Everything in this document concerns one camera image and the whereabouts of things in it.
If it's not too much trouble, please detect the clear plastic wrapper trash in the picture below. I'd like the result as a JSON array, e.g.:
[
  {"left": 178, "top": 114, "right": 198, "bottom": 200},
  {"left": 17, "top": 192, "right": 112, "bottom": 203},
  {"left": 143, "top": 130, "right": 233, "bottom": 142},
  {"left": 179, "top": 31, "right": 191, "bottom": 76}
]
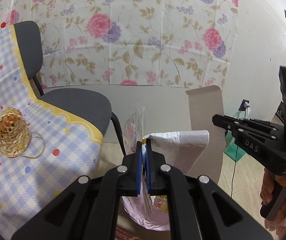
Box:
[{"left": 122, "top": 103, "right": 168, "bottom": 214}]

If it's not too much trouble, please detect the pink lace sleeve forearm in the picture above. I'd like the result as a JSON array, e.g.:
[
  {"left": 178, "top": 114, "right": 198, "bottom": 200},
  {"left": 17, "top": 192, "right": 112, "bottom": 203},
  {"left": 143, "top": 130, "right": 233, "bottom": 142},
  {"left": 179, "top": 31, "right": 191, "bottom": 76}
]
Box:
[{"left": 264, "top": 212, "right": 286, "bottom": 239}]

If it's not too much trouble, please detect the white trash bag bin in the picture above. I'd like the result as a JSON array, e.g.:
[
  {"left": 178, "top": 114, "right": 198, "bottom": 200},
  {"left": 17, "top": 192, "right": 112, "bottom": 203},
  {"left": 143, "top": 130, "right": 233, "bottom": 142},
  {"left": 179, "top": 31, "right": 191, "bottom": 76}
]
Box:
[{"left": 122, "top": 130, "right": 210, "bottom": 231}]

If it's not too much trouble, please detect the person's right hand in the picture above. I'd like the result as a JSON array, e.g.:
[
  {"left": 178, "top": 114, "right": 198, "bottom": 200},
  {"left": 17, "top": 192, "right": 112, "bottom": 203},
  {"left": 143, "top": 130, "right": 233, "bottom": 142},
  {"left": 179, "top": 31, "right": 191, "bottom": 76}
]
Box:
[{"left": 259, "top": 167, "right": 286, "bottom": 221}]

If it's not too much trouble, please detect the teal paper bag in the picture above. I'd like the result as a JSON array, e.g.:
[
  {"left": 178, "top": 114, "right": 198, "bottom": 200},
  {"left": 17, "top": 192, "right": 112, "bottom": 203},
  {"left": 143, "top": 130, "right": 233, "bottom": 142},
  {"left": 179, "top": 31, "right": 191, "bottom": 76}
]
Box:
[{"left": 224, "top": 131, "right": 246, "bottom": 162}]

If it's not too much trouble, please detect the dark grey office chair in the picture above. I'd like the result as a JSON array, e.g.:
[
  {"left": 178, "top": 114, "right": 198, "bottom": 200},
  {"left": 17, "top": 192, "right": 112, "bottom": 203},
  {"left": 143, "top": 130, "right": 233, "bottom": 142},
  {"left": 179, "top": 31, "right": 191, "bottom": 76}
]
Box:
[{"left": 14, "top": 21, "right": 126, "bottom": 154}]

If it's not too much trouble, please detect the grey cardboard sheet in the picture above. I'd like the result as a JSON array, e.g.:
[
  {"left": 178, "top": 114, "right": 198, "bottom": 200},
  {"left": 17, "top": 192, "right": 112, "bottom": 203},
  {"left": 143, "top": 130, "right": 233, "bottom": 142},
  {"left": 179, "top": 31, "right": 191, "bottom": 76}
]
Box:
[{"left": 186, "top": 85, "right": 225, "bottom": 183}]

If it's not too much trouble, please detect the blue checkered dotted cloth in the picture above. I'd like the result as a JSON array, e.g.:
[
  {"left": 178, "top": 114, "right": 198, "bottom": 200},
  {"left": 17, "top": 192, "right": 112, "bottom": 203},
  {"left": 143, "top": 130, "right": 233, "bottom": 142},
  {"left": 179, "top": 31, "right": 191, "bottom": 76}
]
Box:
[{"left": 0, "top": 26, "right": 103, "bottom": 239}]

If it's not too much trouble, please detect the black charger plug with cable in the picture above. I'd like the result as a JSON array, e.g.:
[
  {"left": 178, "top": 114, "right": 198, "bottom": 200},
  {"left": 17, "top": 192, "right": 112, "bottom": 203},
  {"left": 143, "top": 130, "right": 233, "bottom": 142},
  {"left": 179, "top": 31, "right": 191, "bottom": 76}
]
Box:
[{"left": 231, "top": 99, "right": 250, "bottom": 197}]

